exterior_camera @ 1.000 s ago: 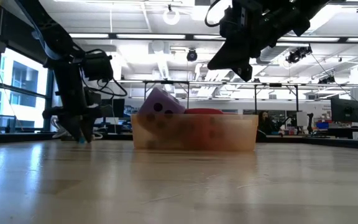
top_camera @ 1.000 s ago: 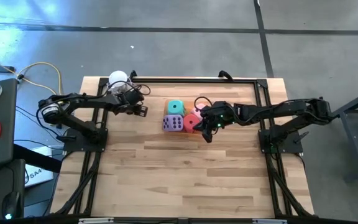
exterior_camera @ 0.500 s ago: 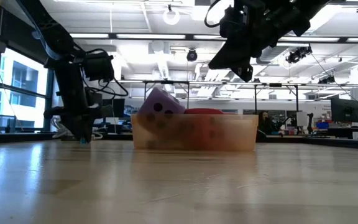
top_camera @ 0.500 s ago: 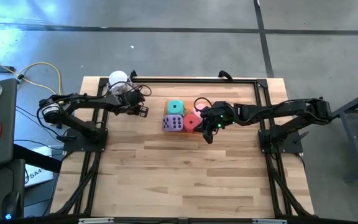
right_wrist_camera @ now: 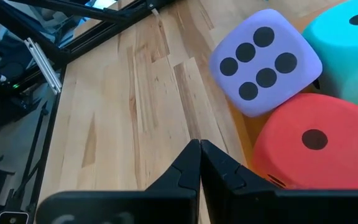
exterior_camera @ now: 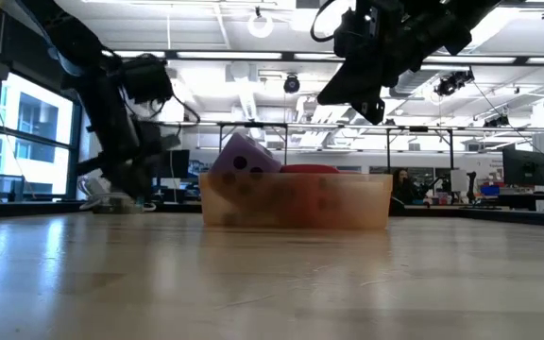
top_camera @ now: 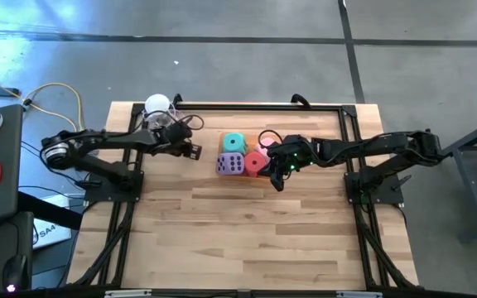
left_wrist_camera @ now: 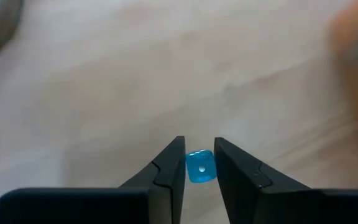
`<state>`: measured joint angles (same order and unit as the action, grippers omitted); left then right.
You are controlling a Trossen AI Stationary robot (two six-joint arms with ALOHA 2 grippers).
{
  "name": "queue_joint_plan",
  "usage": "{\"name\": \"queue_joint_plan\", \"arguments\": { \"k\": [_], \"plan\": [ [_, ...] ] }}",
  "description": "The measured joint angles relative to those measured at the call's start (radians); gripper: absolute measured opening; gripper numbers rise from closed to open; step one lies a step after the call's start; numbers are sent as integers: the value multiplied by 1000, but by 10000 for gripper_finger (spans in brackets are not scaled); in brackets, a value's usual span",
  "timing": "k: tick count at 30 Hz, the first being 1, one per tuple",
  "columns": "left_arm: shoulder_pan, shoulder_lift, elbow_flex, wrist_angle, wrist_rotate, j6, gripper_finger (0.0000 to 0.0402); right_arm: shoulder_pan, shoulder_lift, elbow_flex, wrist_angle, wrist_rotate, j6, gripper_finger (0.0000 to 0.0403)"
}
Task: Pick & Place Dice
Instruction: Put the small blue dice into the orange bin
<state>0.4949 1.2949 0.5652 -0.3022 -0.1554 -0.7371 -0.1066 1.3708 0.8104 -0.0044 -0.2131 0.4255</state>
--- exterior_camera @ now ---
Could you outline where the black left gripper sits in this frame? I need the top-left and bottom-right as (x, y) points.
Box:
(82, 75), (181, 199)

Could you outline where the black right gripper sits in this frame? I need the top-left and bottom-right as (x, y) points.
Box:
(317, 0), (471, 127)

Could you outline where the large red foam die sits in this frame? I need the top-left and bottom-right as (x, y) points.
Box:
(280, 163), (340, 228)

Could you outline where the orange translucent plastic bin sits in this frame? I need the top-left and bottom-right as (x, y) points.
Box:
(199, 172), (394, 231)

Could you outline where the black computer monitor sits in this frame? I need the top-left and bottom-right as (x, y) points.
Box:
(501, 148), (544, 187)
(158, 149), (191, 179)

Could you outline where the person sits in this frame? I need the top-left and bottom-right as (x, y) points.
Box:
(391, 168), (418, 216)

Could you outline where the white coiled cable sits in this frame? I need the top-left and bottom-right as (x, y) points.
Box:
(79, 177), (158, 213)

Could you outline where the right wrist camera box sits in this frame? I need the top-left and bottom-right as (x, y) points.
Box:
(332, 7), (377, 60)

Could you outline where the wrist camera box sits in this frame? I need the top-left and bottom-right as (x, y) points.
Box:
(332, 7), (377, 60)
(120, 54), (175, 105)

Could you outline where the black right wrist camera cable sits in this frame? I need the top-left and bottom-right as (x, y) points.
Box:
(310, 0), (344, 43)

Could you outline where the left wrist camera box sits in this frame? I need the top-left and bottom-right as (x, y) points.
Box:
(120, 54), (175, 105)

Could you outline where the white ring ceiling lamp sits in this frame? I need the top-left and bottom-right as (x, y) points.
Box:
(246, 12), (274, 39)

